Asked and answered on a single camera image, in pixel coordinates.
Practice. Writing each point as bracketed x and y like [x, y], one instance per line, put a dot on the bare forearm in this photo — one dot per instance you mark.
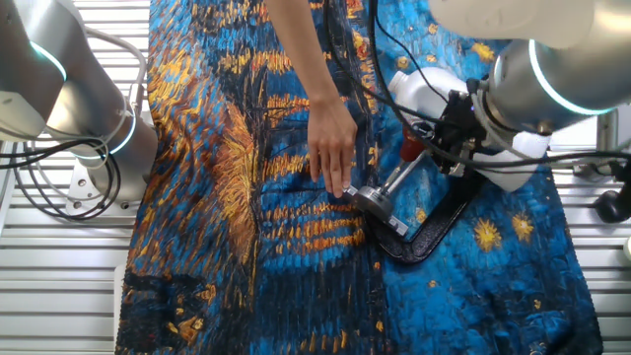
[305, 49]

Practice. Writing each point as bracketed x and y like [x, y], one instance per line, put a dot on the thin metal rod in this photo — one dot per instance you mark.
[411, 170]

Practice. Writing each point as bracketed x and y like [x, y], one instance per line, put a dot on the starry night painted cloth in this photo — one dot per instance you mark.
[246, 296]

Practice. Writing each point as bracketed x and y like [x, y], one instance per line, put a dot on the white plastic jug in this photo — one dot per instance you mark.
[419, 89]

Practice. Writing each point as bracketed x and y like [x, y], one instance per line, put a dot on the metal base mounting plate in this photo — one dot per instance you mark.
[79, 185]

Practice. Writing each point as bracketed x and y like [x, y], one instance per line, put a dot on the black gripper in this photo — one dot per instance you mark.
[461, 125]

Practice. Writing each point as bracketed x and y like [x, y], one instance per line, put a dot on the black computer mouse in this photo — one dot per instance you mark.
[613, 207]

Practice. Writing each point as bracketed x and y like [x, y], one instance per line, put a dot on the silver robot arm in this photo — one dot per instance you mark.
[552, 84]

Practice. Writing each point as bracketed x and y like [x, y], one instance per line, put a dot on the bare right hand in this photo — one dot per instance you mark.
[332, 138]

